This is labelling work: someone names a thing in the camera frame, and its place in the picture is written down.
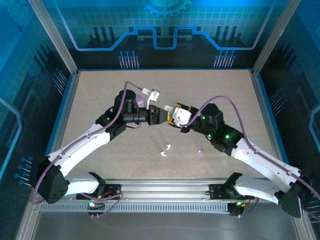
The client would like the left black controller box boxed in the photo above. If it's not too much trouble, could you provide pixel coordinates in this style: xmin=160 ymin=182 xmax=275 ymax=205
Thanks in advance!
xmin=86 ymin=199 xmax=106 ymax=219

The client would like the black controller box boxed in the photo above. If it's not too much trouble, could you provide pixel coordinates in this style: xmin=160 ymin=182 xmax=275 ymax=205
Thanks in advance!
xmin=228 ymin=201 xmax=245 ymax=218
xmin=86 ymin=199 xmax=106 ymax=219

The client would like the right black controller box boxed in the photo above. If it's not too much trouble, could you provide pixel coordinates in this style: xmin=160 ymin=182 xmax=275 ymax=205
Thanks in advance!
xmin=228 ymin=201 xmax=245 ymax=218

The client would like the grey metal front shelf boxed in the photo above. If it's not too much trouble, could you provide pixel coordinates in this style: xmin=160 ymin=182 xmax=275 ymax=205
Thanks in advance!
xmin=14 ymin=199 xmax=317 ymax=240

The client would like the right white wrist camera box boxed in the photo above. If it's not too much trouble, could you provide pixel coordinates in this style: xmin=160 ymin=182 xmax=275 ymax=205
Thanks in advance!
xmin=171 ymin=106 xmax=193 ymax=127

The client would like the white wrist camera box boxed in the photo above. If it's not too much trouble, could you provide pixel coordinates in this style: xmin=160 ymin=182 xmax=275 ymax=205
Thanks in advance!
xmin=171 ymin=106 xmax=193 ymax=127
xmin=141 ymin=87 xmax=161 ymax=110

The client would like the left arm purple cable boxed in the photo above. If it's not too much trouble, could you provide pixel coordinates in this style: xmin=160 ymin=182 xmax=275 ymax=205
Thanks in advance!
xmin=30 ymin=81 xmax=148 ymax=219

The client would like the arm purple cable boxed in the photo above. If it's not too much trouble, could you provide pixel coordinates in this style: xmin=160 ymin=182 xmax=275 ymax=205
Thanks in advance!
xmin=30 ymin=81 xmax=148 ymax=219
xmin=186 ymin=95 xmax=320 ymax=222

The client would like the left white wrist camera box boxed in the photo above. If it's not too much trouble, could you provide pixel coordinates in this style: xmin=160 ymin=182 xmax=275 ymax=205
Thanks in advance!
xmin=141 ymin=87 xmax=161 ymax=110

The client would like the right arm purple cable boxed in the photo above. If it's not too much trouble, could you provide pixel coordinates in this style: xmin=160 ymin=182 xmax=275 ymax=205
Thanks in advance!
xmin=186 ymin=95 xmax=320 ymax=222

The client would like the right aluminium table side rail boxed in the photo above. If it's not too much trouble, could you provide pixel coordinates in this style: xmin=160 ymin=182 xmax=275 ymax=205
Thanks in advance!
xmin=249 ymin=69 xmax=291 ymax=183

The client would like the aluminium table side rail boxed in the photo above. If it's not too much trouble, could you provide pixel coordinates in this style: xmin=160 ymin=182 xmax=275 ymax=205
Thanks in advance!
xmin=43 ymin=70 xmax=81 ymax=182
xmin=249 ymin=69 xmax=291 ymax=183

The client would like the left aluminium table side rail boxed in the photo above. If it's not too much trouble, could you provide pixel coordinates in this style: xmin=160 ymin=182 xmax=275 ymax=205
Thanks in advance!
xmin=43 ymin=70 xmax=81 ymax=182

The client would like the aluminium front rail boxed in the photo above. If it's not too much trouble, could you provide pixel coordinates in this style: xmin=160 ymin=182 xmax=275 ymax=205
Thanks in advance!
xmin=32 ymin=177 xmax=301 ymax=203

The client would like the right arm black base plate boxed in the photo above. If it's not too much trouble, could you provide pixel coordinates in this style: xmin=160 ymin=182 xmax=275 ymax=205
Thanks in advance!
xmin=209 ymin=183 xmax=255 ymax=201

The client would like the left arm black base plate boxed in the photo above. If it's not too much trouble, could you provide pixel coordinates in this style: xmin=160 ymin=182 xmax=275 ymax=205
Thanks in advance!
xmin=76 ymin=184 xmax=122 ymax=201

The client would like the slotted grey cable duct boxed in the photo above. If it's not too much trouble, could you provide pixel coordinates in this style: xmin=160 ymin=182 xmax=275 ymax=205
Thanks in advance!
xmin=39 ymin=203 xmax=232 ymax=214

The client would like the right aluminium frame post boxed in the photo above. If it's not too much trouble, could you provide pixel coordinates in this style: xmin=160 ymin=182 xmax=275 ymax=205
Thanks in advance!
xmin=251 ymin=0 xmax=302 ymax=76

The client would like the aluminium frame post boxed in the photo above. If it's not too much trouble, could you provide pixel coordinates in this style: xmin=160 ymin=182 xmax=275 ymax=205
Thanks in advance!
xmin=251 ymin=0 xmax=302 ymax=76
xmin=27 ymin=0 xmax=80 ymax=76

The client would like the left aluminium frame post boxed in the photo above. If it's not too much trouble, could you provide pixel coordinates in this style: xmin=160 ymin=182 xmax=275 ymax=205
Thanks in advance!
xmin=27 ymin=0 xmax=80 ymax=76

